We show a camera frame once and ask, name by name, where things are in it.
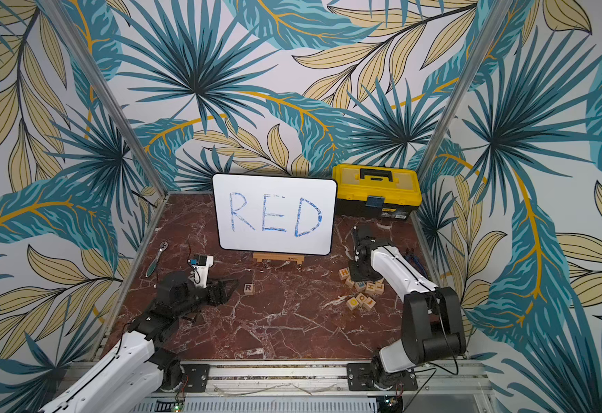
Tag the wooden letter block front left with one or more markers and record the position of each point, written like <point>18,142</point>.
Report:
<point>352,303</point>

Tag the wooden board easel stand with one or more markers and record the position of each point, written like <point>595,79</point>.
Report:
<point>260,257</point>

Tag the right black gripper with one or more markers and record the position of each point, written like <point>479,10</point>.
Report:
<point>361,263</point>

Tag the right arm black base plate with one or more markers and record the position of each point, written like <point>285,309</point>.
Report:
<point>366,377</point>

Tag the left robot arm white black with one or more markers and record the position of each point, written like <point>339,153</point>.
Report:
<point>139,364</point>

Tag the wooden letter block R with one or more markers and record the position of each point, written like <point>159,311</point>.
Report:
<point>249,289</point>

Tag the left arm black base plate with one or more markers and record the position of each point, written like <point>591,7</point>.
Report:
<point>192,378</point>

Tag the teal handled ratchet wrench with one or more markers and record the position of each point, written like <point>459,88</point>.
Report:
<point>153,266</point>

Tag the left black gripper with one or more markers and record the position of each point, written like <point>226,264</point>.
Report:
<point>223,296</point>

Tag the blue handled pliers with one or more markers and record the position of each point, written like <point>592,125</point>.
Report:
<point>416,263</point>

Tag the yellow black toolbox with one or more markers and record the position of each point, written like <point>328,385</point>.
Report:
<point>376,192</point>

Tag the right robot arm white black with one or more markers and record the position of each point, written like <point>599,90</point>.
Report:
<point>431,328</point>

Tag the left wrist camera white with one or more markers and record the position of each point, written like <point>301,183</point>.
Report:
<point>199,265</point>

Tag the aluminium front rail frame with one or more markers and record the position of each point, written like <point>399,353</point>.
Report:
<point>318,386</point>

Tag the white dry-erase board RED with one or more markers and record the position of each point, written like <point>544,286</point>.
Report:
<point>292,215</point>

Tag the wooden letter block J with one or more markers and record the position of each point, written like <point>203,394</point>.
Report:
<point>369,303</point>

